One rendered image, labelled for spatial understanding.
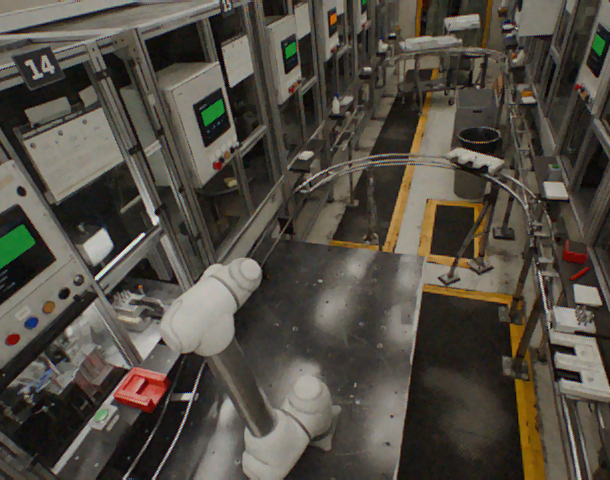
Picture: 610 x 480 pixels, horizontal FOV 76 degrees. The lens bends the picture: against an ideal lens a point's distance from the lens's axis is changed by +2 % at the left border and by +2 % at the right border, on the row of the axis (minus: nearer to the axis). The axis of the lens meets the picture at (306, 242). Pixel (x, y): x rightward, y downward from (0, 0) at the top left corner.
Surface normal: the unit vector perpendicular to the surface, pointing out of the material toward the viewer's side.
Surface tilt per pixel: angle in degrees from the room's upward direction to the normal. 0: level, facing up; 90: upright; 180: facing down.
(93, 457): 0
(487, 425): 0
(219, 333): 80
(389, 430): 0
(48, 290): 90
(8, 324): 90
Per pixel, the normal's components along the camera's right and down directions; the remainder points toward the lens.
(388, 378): -0.11, -0.79
